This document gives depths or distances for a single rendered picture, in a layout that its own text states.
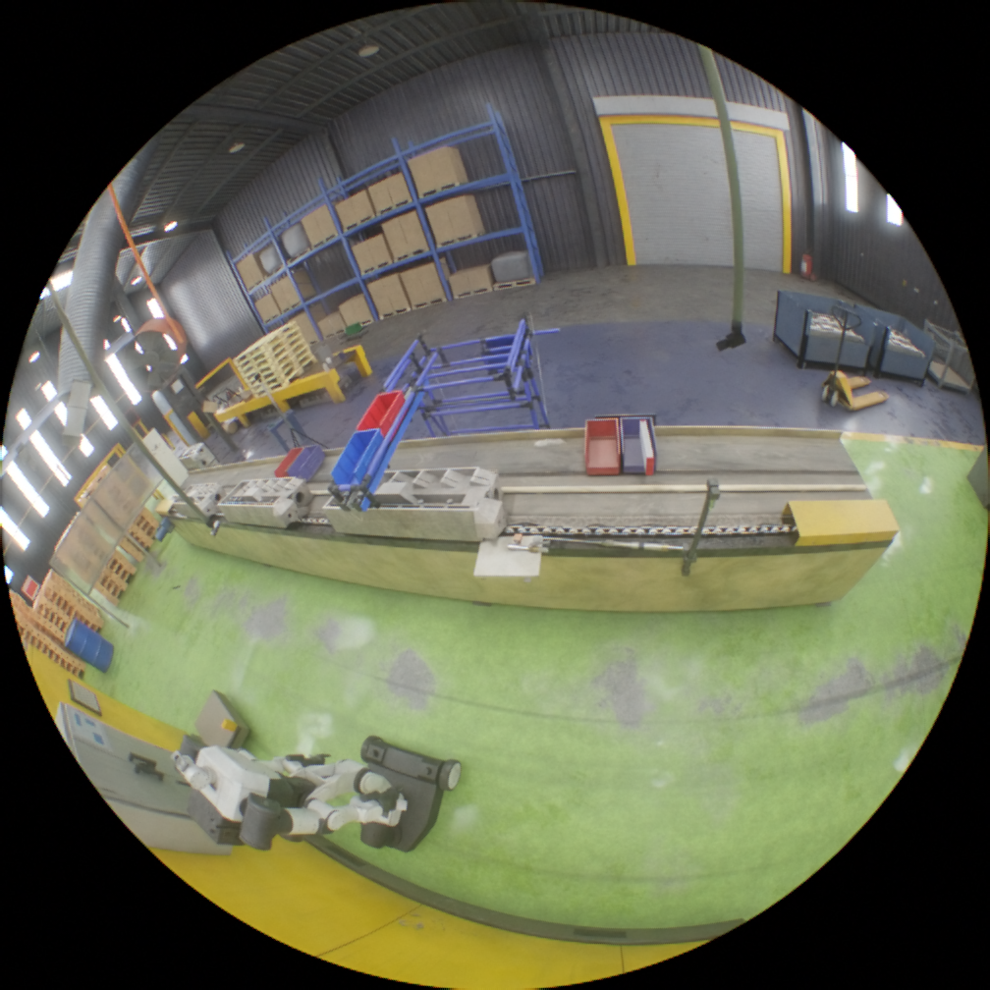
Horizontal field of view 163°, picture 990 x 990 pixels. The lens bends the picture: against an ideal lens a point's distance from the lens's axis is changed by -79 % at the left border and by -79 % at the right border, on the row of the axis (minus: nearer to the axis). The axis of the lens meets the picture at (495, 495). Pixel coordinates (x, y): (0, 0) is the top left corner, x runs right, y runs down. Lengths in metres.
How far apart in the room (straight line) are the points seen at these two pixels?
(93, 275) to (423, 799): 8.90
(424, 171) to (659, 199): 6.44
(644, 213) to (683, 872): 12.06
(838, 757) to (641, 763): 1.30
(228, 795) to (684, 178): 12.40
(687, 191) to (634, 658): 11.23
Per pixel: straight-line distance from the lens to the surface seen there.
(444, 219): 10.45
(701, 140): 11.99
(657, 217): 11.42
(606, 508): 1.77
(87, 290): 8.40
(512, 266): 10.15
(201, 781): 1.24
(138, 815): 1.75
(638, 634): 2.24
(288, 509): 2.54
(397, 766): 2.18
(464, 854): 2.30
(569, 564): 1.73
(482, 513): 1.55
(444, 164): 10.46
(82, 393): 7.54
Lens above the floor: 2.10
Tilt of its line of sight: 44 degrees down
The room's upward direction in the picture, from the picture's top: 20 degrees counter-clockwise
